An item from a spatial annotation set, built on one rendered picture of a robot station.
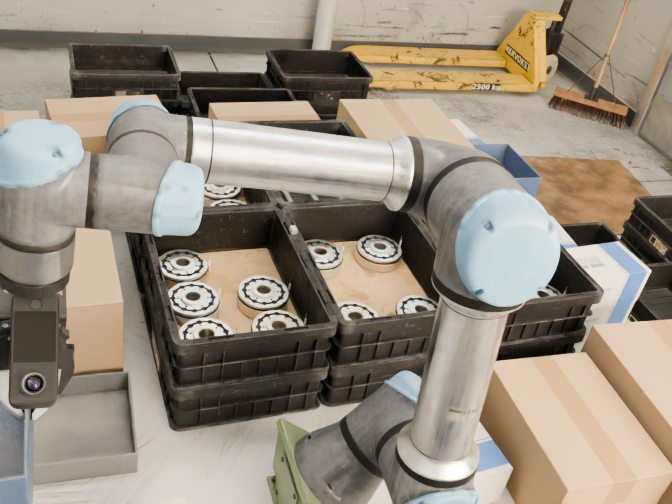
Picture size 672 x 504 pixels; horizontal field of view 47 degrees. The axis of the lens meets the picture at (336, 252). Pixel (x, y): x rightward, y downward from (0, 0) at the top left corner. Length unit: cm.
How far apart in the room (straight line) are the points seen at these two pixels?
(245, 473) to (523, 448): 50
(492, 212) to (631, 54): 440
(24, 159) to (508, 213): 48
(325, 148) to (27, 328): 38
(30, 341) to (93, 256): 74
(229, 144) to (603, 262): 120
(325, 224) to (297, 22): 333
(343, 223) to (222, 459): 61
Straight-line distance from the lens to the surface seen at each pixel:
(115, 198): 76
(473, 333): 93
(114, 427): 150
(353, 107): 226
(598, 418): 151
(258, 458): 146
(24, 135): 76
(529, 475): 146
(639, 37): 517
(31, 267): 80
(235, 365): 140
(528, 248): 86
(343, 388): 152
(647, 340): 167
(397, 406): 119
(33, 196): 75
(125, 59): 334
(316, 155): 90
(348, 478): 123
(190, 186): 76
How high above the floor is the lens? 183
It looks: 35 degrees down
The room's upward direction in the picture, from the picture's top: 11 degrees clockwise
